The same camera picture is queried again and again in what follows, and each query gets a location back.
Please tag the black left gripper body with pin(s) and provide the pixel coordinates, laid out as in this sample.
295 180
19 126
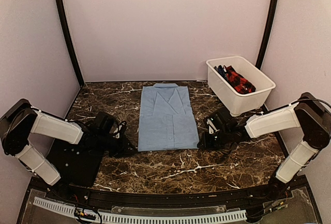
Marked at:
115 148

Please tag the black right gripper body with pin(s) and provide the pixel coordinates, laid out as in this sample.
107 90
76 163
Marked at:
217 142

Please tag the light blue long sleeve shirt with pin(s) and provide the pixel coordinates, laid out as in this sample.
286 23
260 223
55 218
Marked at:
166 120

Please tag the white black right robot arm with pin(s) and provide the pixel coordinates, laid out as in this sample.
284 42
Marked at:
305 121

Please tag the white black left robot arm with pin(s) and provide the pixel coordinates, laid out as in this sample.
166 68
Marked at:
27 133

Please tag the white plastic bin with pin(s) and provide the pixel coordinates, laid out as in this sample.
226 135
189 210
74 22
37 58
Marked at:
237 103

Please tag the folded black shirt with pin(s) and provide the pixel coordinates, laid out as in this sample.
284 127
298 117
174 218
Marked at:
75 164

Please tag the red black plaid shirt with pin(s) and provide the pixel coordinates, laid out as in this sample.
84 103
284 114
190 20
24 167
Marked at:
238 82

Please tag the blue black plaid shirt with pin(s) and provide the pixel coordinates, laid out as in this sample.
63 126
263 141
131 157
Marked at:
221 69

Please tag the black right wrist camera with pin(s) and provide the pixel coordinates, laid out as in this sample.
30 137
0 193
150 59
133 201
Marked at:
220 120

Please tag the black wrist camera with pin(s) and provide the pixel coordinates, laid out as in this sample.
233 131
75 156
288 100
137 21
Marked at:
220 120
104 122

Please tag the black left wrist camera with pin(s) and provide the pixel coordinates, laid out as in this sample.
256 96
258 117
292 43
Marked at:
104 122

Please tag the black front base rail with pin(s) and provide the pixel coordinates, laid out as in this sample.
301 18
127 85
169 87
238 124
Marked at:
296 205

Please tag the white slotted cable duct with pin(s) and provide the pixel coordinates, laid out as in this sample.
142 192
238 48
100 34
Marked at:
120 214

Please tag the black left corner post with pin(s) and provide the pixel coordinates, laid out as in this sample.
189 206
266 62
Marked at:
68 41

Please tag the black corner post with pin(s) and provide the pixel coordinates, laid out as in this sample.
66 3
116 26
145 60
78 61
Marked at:
267 33
68 41

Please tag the black right corner post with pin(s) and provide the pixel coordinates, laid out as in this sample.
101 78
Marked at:
267 33

